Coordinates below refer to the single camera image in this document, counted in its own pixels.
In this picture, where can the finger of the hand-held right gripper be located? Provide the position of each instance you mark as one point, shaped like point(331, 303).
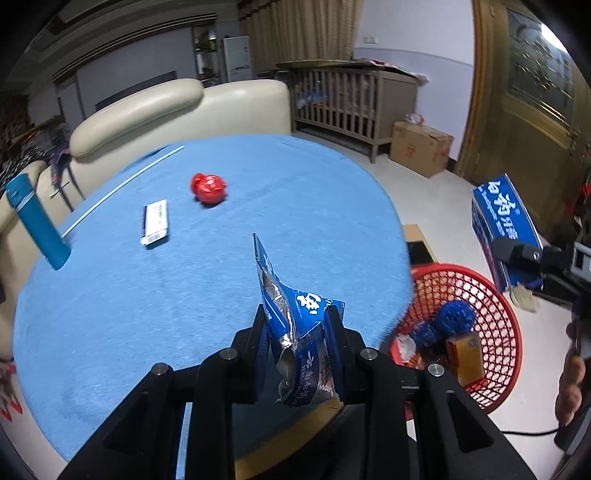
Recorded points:
point(540, 281)
point(517, 251)

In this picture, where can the orange white small box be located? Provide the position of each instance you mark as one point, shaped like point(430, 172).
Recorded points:
point(464, 364)

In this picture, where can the beige curtain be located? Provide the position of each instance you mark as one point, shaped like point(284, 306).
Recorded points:
point(300, 32)

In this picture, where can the red plastic mesh basket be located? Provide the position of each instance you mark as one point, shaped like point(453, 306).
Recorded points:
point(503, 314)

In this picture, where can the flat cardboard sheet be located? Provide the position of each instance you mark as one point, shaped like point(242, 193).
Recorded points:
point(413, 230)

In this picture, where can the wooden baby crib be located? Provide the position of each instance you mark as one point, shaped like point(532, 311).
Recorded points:
point(397, 97)

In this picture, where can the blue white toothpaste box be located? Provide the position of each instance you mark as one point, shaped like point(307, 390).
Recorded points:
point(498, 217)

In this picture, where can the teal bottle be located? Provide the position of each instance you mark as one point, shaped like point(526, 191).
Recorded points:
point(37, 221)

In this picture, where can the black floor mat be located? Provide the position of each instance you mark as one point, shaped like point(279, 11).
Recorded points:
point(419, 254)

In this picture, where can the patterned clothes pile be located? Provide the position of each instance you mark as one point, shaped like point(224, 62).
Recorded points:
point(27, 147)

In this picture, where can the person's right forearm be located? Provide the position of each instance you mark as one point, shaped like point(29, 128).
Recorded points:
point(575, 438)

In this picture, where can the black wall television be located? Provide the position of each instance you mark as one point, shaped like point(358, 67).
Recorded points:
point(138, 90)

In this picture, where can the white flat box dark side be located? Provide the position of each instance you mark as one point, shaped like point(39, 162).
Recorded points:
point(157, 221)

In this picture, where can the brown cardboard box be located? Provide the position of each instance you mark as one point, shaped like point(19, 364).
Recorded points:
point(420, 147)

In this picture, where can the cream leather sofa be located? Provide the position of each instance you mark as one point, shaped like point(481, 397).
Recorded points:
point(240, 110)

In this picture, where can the red crumpled wrapper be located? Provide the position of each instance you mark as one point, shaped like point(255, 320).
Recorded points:
point(207, 189)

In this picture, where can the white thin stick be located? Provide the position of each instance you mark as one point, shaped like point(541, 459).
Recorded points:
point(120, 184)

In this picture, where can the white paper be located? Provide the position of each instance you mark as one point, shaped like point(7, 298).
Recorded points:
point(405, 346)

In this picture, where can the glass display cabinet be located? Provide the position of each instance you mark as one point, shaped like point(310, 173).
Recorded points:
point(207, 55)

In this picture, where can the red white plastic bag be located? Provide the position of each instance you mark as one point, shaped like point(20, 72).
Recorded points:
point(414, 119)

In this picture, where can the blue foil bag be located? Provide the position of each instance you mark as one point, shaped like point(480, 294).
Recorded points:
point(455, 318)

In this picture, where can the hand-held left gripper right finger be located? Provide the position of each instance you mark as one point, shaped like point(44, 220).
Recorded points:
point(332, 355)

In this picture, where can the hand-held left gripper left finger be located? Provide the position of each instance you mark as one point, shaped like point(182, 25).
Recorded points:
point(262, 364)

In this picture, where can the person's right hand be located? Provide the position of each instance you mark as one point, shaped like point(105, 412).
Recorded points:
point(570, 383)

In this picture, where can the blue tablecloth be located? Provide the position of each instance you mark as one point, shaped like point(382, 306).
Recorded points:
point(184, 286)

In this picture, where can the blue silver snack bag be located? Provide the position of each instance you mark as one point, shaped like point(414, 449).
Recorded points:
point(300, 323)

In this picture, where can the golden wooden door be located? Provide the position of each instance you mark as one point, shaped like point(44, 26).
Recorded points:
point(508, 129)

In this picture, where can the red hanging cloth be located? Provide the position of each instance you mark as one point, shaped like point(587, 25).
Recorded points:
point(585, 191)

